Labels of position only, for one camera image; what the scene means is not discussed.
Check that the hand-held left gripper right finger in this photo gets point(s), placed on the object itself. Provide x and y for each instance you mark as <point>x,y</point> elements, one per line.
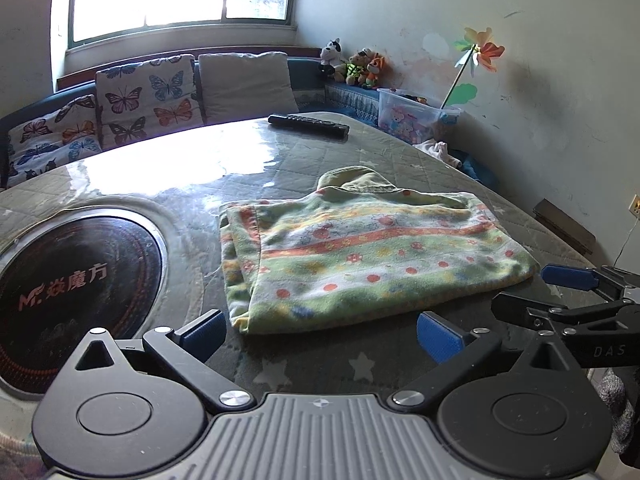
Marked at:
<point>439,337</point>

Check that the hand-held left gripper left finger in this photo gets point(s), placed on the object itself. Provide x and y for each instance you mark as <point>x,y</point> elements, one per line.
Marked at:
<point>202,336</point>

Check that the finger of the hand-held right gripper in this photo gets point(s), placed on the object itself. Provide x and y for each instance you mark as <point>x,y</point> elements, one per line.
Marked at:
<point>525,310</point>
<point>567,277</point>

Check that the pastel patterned child's shirt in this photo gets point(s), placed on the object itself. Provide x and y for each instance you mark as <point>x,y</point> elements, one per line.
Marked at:
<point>375,260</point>

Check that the person's right forearm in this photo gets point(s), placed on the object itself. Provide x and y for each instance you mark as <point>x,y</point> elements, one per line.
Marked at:
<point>612,410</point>

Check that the dark flat box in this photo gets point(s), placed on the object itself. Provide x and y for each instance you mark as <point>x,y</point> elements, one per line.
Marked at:
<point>565,225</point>

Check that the round black induction cooktop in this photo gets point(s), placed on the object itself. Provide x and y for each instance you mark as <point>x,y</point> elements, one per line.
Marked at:
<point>75,285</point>

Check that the dark blue cloth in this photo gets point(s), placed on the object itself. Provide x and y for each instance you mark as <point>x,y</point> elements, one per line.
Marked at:
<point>475,165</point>

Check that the white cloth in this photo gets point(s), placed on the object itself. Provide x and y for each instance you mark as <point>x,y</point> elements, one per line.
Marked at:
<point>440,152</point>

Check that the clear plastic storage box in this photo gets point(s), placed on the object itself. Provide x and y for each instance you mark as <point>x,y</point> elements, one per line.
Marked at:
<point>412,117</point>

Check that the black remote control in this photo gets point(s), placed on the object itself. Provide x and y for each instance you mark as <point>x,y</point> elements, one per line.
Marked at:
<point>307,125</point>

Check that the colourful pinwheel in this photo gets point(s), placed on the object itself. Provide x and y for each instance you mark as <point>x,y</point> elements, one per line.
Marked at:
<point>480,50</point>

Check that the butterfly print cushion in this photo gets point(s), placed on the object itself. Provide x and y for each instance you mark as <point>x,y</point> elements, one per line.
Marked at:
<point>150,97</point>
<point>55,140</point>

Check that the plain beige cushion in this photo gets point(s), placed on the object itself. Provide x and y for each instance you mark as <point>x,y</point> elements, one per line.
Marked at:
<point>247,87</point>

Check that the orange plush fox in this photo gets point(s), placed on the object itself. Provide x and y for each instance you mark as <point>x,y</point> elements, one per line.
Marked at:
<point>376,70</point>

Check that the dark blue sofa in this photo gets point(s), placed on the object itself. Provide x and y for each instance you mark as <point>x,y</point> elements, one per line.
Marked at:
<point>310,80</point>

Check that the brown plush bear green vest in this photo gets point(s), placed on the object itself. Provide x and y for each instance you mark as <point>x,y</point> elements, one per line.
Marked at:
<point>357,67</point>

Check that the black and white plush cow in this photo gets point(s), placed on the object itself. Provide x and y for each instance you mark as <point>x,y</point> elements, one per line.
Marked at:
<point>331,57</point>

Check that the wall outlet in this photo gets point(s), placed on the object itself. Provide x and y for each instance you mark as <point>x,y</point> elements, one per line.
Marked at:
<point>635,206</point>

